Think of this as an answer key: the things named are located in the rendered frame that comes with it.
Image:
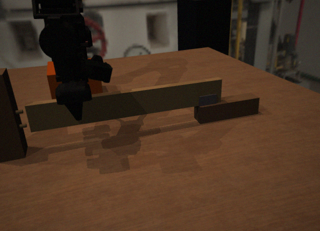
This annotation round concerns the long dark brown wooden plank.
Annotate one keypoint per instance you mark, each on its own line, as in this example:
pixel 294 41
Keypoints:
pixel 48 115

